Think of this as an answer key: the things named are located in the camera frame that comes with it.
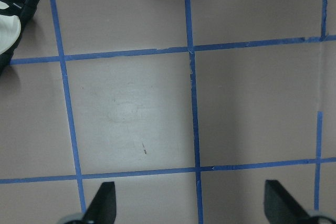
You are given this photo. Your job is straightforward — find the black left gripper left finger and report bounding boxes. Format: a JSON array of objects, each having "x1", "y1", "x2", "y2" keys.
[{"x1": 81, "y1": 182, "x2": 116, "y2": 224}]

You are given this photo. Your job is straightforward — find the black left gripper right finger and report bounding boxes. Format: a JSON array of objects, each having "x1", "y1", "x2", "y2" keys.
[{"x1": 264, "y1": 180, "x2": 315, "y2": 224}]

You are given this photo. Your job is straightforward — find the cream plate in rack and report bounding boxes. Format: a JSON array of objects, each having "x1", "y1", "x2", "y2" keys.
[{"x1": 1, "y1": 1, "x2": 21, "y2": 54}]

